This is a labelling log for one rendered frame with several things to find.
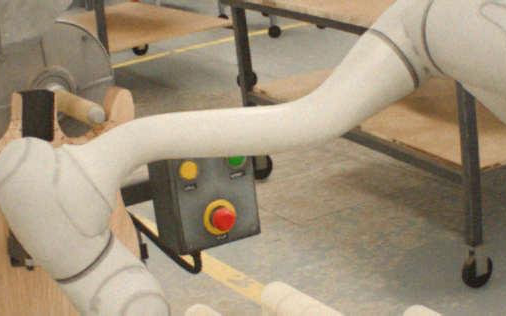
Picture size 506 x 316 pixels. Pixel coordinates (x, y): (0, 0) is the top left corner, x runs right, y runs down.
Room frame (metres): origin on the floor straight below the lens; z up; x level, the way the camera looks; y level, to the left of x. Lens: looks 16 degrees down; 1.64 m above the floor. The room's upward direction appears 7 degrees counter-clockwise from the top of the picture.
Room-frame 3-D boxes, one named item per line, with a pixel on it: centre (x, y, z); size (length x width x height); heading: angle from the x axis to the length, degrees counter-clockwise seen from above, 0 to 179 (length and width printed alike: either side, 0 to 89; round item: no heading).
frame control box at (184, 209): (2.09, 0.15, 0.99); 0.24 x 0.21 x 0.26; 27
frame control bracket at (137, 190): (2.06, 0.21, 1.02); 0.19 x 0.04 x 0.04; 117
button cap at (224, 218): (1.99, 0.07, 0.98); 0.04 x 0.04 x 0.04; 27
